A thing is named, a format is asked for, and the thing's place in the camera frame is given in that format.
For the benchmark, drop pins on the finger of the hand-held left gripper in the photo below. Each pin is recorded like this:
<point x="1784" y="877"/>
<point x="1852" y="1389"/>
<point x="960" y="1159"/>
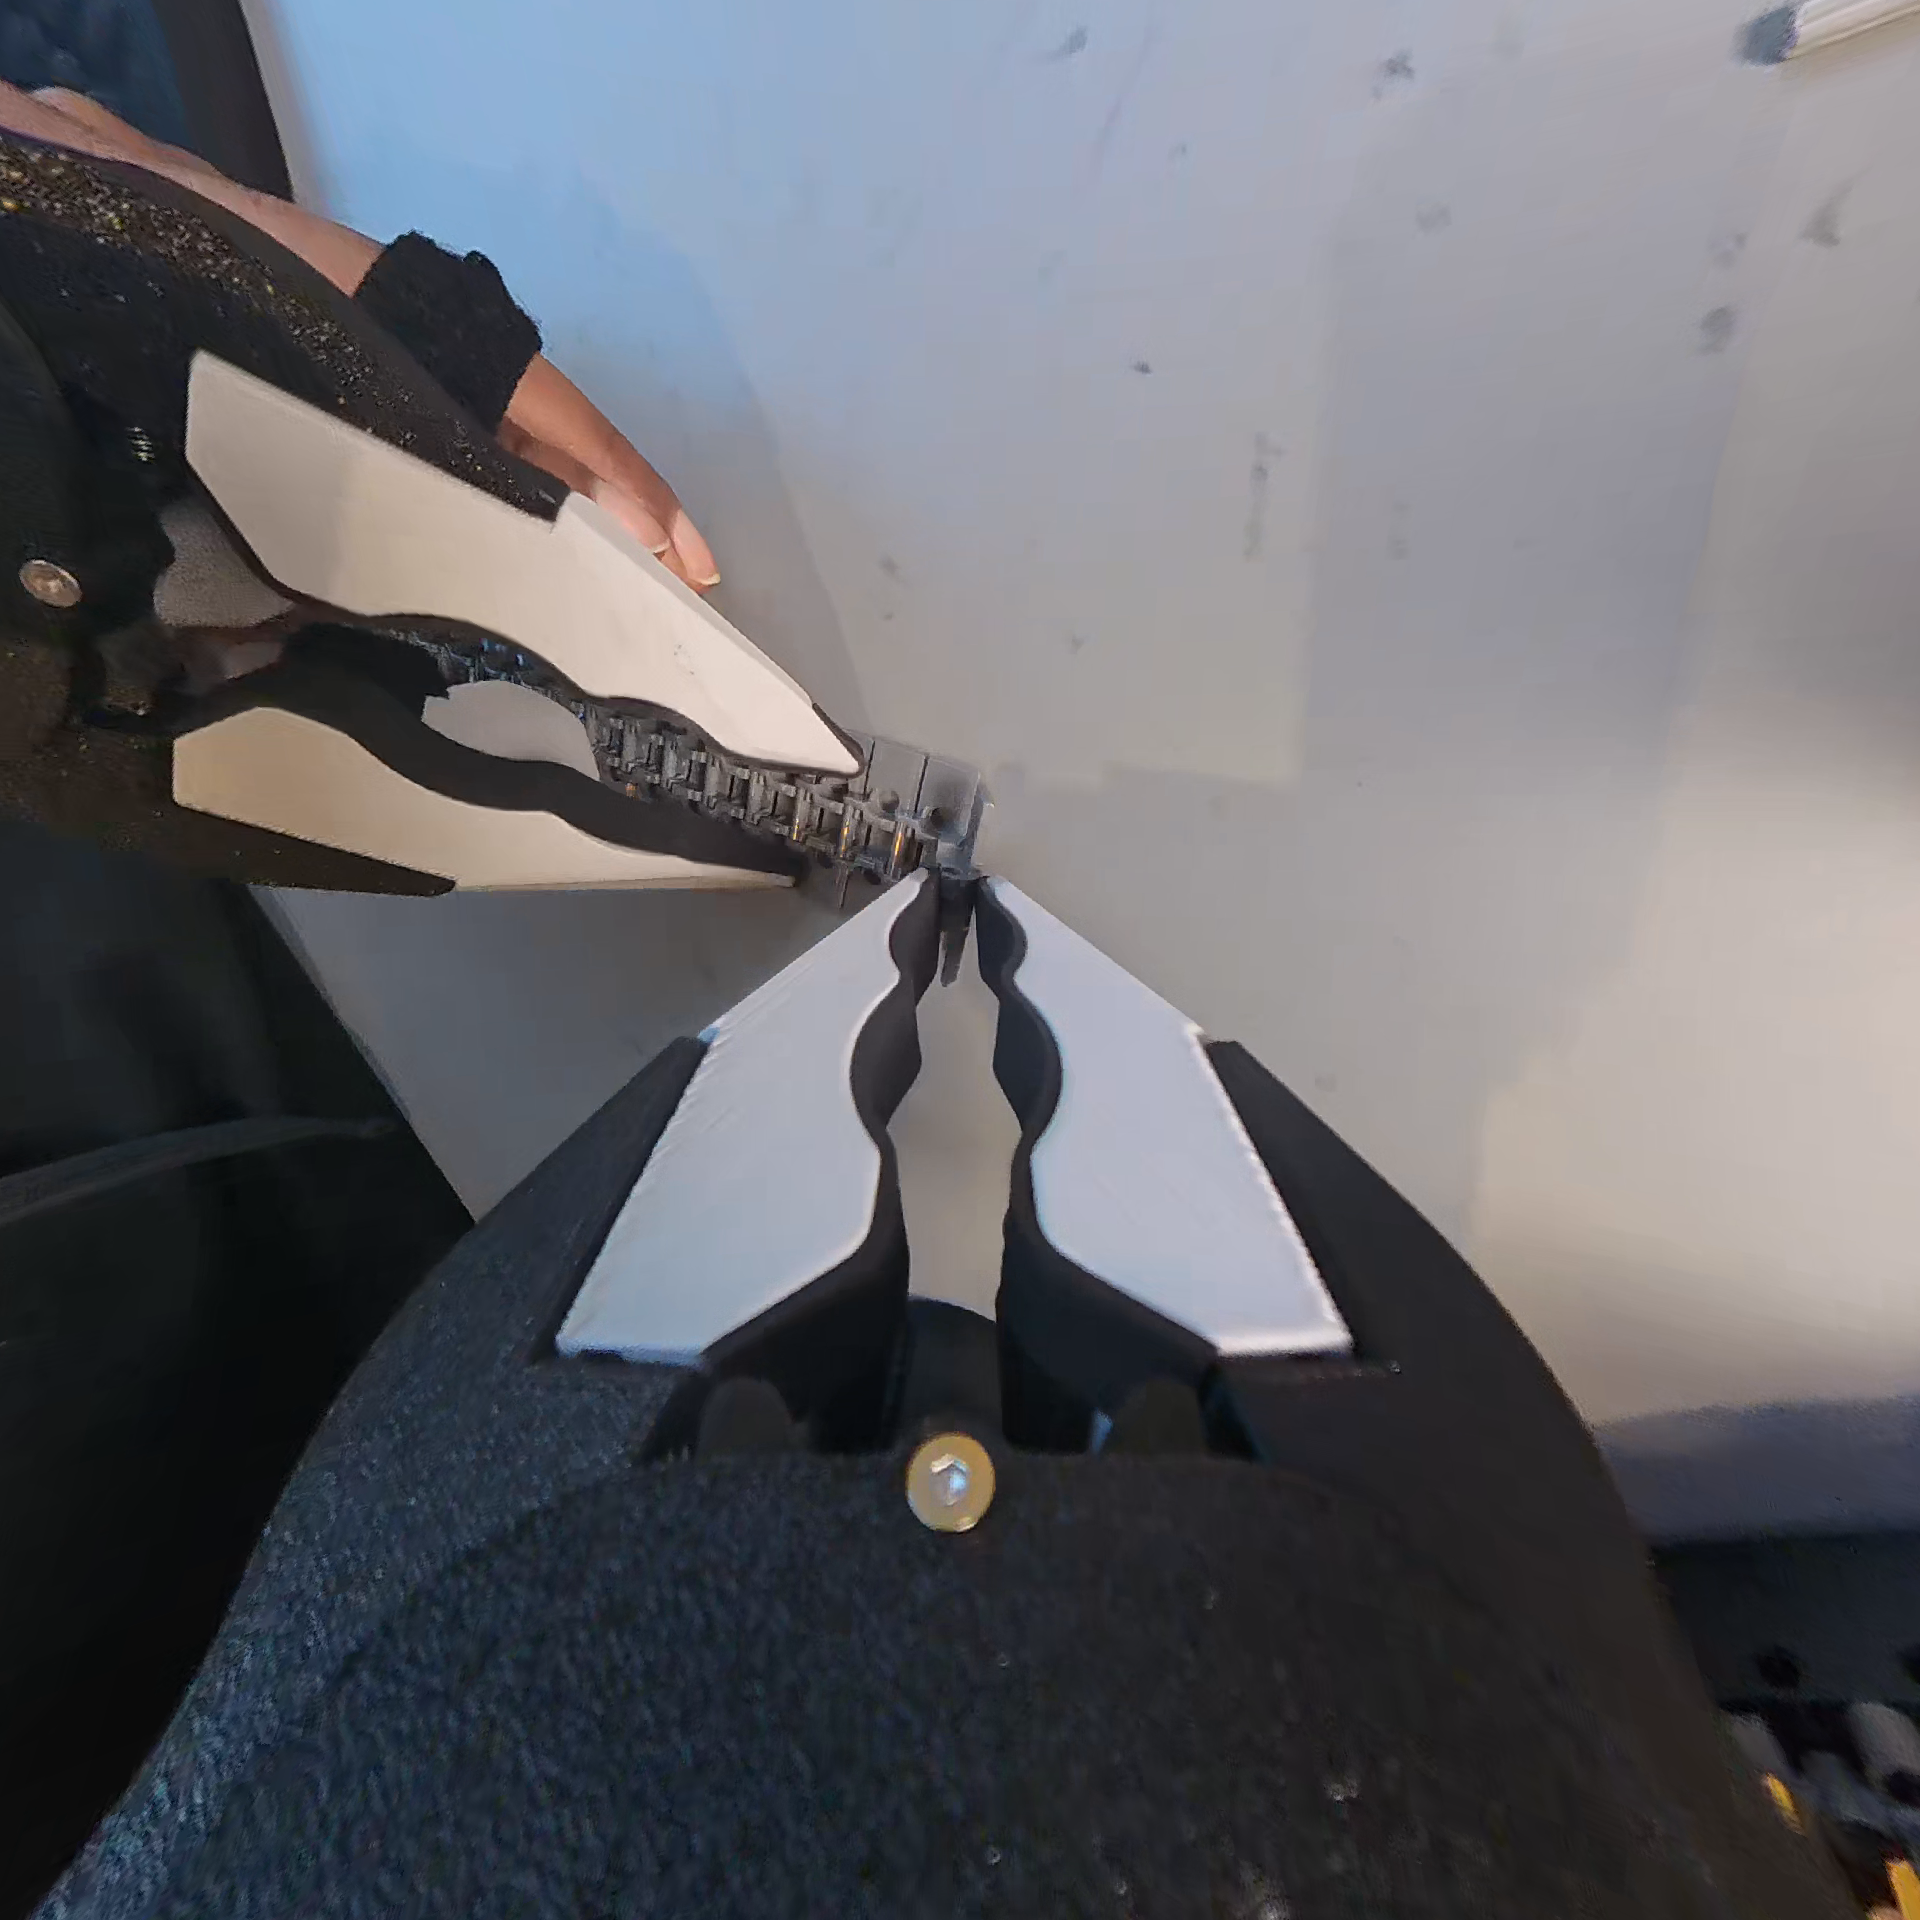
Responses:
<point x="480" y="540"/>
<point x="362" y="796"/>

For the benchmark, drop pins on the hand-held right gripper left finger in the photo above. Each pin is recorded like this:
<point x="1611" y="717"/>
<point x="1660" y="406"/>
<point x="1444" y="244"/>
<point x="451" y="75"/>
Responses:
<point x="721" y="1200"/>

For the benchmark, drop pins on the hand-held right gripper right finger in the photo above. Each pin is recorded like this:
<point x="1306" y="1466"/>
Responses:
<point x="1186" y="1200"/>

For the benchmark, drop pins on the person's left hand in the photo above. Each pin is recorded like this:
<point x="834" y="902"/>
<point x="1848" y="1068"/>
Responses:
<point x="615" y="477"/>

